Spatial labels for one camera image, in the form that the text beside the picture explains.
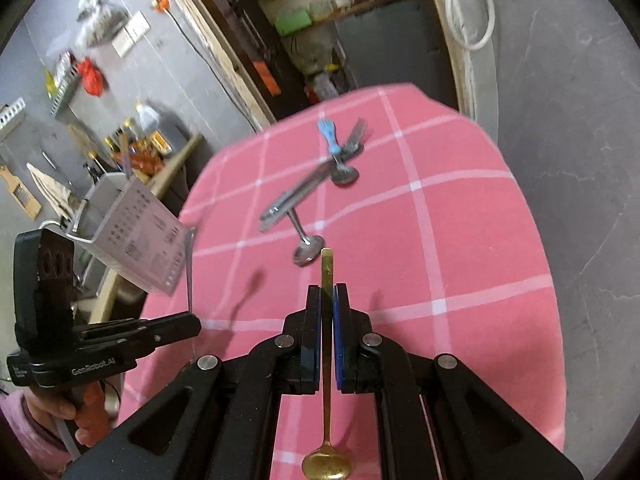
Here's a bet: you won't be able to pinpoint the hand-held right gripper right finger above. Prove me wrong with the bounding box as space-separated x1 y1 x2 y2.
334 284 585 480

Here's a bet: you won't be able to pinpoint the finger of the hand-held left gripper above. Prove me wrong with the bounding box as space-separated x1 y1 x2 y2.
135 312 202 361

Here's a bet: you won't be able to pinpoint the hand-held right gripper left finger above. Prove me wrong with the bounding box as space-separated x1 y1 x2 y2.
62 285 323 480

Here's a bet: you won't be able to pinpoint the white perforated utensil holder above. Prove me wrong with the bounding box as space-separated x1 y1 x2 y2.
75 172 197 297

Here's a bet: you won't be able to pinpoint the gold spoon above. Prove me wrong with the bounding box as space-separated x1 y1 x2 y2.
302 248 352 480

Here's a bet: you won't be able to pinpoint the metal tongs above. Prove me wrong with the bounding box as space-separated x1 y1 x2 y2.
258 154 346 233

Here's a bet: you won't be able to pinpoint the silver fork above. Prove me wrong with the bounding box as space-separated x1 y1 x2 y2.
347 117 369 153
341 120 363 157

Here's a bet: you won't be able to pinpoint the blue plastic fork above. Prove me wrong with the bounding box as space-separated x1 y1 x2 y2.
318 118 345 157

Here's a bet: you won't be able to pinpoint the person's left forearm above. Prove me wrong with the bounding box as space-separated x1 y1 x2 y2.
0 390 76 480

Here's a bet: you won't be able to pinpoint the person's left hand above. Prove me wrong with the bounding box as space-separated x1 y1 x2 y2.
27 385 110 448

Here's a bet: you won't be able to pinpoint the wooden grater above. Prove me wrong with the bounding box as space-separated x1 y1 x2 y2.
0 165 44 221

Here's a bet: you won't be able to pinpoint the beige hanging towel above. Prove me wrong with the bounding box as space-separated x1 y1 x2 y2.
27 162 76 219

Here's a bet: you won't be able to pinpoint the pink checked tablecloth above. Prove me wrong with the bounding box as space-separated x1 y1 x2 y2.
117 82 568 480

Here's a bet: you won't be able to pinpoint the orange packet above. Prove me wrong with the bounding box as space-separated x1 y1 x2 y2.
127 142 166 171

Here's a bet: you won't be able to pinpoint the oil jug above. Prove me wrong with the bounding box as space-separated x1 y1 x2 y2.
136 102 161 134

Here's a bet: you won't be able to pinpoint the red plastic bag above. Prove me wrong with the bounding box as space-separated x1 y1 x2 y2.
77 57 109 97

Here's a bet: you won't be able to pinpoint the bag of dried goods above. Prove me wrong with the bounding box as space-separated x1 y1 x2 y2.
75 0 126 49

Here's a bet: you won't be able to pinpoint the grey cabinet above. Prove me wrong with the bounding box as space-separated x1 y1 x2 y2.
335 0 442 97

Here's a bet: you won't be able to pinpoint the dark wooden door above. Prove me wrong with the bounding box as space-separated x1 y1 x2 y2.
190 0 303 111

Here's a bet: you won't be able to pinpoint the green box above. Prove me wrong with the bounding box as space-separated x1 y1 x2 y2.
274 7 314 36

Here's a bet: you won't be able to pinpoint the white wall basket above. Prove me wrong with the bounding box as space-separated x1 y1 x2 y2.
0 97 26 129

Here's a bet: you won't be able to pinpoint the grey wall rack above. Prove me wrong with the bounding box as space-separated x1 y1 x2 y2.
47 67 84 116

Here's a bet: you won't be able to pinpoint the power cable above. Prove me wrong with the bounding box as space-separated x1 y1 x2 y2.
171 10 262 132

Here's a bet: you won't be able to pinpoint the white wall socket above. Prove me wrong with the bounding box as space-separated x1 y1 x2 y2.
125 14 151 41

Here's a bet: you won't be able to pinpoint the wooden door frame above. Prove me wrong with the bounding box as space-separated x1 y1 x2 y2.
150 0 476 136

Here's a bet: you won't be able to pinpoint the white hose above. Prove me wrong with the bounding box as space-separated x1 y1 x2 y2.
445 0 497 52

